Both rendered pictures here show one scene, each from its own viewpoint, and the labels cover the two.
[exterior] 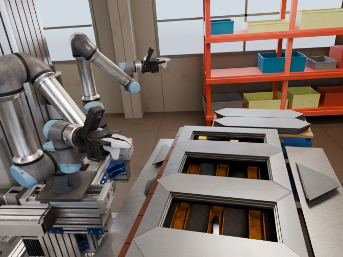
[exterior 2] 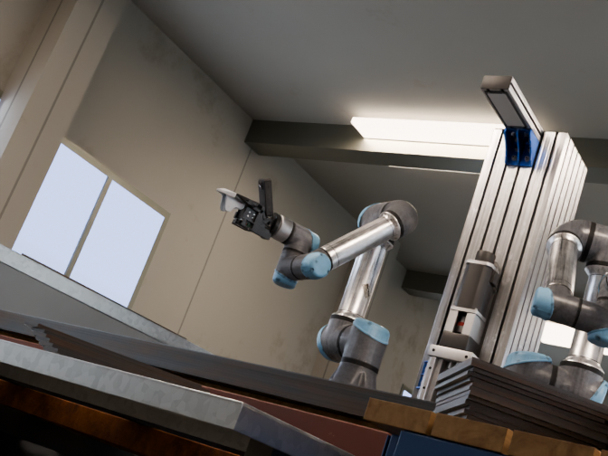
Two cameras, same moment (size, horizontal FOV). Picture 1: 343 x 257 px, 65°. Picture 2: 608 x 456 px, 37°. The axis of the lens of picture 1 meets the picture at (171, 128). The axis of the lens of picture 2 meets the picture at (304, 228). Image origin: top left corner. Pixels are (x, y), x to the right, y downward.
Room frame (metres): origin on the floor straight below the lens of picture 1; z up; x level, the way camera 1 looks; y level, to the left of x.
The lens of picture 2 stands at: (2.21, -1.94, 0.66)
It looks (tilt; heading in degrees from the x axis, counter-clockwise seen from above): 17 degrees up; 120
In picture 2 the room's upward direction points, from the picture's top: 20 degrees clockwise
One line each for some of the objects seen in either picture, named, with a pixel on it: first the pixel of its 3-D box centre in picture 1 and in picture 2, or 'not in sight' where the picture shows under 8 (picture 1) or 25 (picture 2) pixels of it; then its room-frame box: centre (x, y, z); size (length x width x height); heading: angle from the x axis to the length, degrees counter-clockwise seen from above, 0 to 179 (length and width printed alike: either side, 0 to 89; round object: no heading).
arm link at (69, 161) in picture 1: (71, 154); (291, 268); (0.87, 0.37, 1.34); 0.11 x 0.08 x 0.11; 147
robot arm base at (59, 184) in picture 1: (65, 175); (355, 379); (1.11, 0.53, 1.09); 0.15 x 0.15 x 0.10
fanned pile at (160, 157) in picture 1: (166, 154); not in sight; (1.90, 0.06, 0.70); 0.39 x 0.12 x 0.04; 165
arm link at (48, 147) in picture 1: (57, 155); (365, 343); (1.11, 0.54, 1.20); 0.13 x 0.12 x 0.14; 147
